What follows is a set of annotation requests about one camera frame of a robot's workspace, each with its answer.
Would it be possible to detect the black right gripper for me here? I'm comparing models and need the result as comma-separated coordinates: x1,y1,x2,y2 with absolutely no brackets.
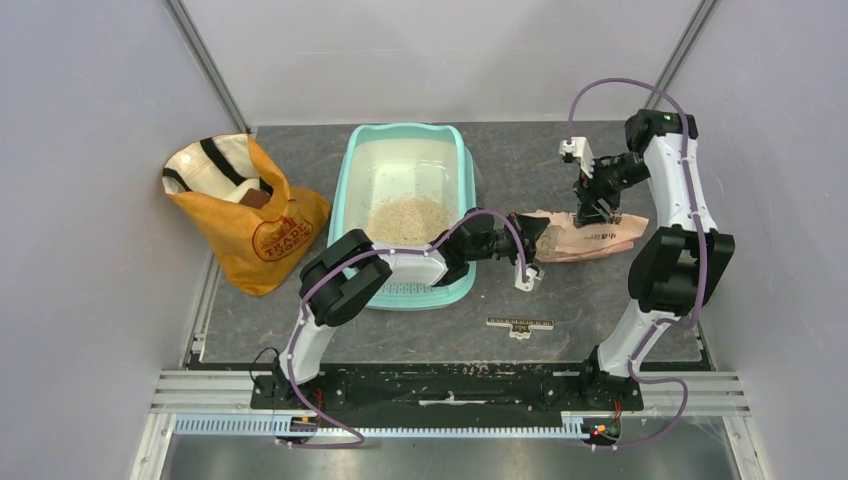
572,152,652,229

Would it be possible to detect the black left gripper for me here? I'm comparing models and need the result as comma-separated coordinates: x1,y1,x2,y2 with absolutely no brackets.
467,214,550,272

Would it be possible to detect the pink cat litter bag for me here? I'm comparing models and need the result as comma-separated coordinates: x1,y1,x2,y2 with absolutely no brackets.
523,210,649,263

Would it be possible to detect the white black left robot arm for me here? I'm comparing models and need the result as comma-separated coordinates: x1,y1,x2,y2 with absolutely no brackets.
275,207,550,409

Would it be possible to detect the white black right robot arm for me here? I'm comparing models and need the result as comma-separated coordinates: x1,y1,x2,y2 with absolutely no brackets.
563,109,735,409

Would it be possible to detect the tan litter pile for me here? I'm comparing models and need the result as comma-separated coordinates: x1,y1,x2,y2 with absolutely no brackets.
365,196,455,247

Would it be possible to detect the teal plastic litter box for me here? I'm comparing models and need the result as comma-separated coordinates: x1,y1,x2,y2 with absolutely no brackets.
327,123,478,311

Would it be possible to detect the orange Trader Joe's bag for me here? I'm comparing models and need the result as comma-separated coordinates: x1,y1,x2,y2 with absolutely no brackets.
161,133,330,296

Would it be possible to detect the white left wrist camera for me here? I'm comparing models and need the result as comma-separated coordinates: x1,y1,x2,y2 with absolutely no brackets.
514,264,544,292

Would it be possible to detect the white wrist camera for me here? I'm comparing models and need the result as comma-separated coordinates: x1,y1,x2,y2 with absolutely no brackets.
559,137,595,178
514,264,544,292

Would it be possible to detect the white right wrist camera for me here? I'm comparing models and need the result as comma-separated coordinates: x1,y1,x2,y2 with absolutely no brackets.
559,137,595,178

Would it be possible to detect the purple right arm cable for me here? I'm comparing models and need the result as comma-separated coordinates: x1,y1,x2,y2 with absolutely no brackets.
566,78,710,453

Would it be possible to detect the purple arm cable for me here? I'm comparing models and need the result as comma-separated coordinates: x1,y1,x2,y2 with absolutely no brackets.
566,78,710,453
274,209,541,450

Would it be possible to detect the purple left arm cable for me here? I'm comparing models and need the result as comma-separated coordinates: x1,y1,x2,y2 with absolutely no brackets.
274,209,541,450

